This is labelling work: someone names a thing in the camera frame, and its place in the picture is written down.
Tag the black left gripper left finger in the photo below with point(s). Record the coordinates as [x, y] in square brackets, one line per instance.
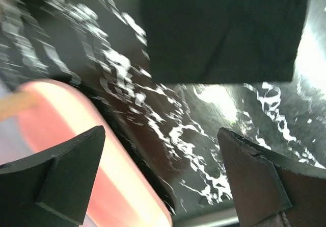
[52, 187]

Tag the pink oval tiered stool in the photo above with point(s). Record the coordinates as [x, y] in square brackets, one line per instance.
[44, 113]

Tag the black daisy print t-shirt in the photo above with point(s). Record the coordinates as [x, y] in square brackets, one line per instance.
[222, 41]

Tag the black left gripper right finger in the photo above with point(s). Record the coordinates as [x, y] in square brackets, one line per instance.
[270, 189]

